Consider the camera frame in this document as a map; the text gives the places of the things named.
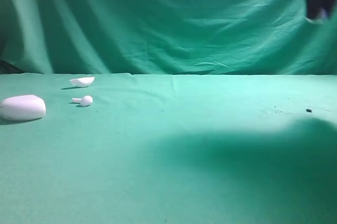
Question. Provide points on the green backdrop cloth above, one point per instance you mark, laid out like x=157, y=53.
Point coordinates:
x=233, y=37

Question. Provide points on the white earbud case lid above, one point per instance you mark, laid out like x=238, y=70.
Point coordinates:
x=82, y=81

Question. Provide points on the green table cloth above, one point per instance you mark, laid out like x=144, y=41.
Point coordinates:
x=172, y=149

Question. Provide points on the white earbud near case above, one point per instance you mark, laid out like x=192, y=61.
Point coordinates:
x=84, y=101

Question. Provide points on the white bluetooth earbud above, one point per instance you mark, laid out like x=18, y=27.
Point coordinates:
x=322, y=14

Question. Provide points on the white earbud case base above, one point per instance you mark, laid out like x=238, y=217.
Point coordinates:
x=23, y=108

